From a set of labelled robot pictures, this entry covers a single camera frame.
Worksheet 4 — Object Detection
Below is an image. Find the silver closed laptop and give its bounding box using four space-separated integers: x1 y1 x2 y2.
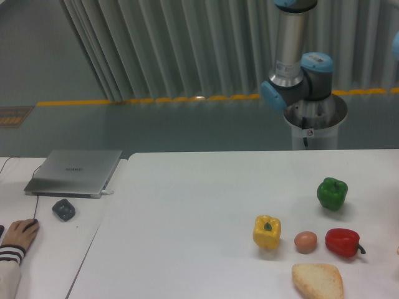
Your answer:
24 149 122 198

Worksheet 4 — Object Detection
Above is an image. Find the red bell pepper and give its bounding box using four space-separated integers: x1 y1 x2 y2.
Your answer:
325 228 366 259

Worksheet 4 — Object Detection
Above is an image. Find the black keyboard edge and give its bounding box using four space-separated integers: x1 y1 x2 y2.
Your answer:
0 225 5 238

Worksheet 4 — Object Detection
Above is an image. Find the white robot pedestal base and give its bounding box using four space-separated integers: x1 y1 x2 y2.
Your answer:
284 94 348 150

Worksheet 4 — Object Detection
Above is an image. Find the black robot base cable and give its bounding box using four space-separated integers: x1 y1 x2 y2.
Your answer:
301 116 309 151

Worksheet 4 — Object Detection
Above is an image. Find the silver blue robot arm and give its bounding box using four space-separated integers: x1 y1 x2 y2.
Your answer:
260 1 398 110

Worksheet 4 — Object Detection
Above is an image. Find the person's hand on mouse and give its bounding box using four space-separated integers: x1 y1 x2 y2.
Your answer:
1 219 40 252

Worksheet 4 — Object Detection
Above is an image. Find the black computer mouse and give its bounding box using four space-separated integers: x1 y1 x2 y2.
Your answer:
24 219 39 232

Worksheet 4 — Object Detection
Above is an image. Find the thin black laptop cable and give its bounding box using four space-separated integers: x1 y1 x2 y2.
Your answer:
0 156 47 180

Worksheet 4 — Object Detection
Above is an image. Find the brown egg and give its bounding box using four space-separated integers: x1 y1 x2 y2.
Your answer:
294 231 318 254

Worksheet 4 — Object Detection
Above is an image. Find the striped white sleeve forearm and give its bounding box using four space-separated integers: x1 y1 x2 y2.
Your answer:
1 245 26 298

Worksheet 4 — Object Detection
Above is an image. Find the green bell pepper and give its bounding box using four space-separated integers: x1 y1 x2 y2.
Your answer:
317 178 349 211

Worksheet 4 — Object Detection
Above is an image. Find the yellow bell pepper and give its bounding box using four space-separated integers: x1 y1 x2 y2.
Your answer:
252 215 281 250

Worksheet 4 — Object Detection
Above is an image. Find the triangular bread slice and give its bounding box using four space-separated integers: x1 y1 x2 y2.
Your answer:
291 263 344 299

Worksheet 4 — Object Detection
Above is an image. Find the small dark grey gadget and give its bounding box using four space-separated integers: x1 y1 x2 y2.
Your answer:
52 199 75 222

